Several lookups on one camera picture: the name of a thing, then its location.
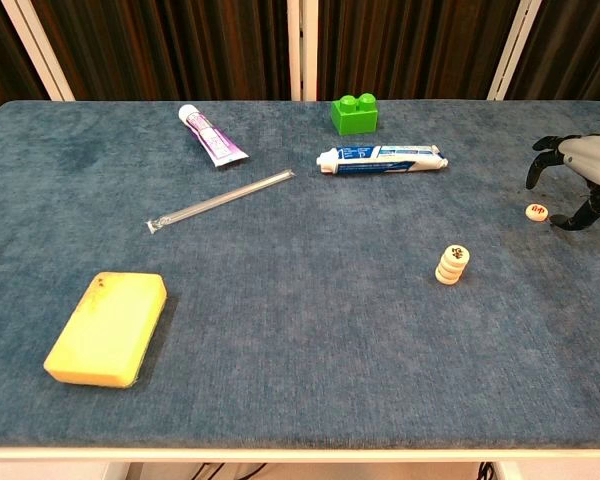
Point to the clear wrapped straw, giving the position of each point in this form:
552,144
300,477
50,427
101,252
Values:
220,200

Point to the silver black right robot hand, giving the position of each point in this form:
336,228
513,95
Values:
597,157

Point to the white frame post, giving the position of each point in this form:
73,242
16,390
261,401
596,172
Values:
512,50
40,50
302,50

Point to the wooden chess disc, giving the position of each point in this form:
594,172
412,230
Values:
449,274
536,211
457,252
447,281
452,267

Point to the purple white cream tube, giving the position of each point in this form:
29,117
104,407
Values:
211,136

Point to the green toy building block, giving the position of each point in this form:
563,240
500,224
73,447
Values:
354,119

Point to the white table frame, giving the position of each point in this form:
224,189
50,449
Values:
300,454

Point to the blue velvet table cover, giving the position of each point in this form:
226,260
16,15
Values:
300,350

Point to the yellow rectangular sponge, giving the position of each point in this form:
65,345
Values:
105,330

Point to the blue white toothpaste tube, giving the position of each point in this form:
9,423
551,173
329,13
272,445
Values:
385,159

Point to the dark brown curtain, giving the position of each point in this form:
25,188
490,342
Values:
180,45

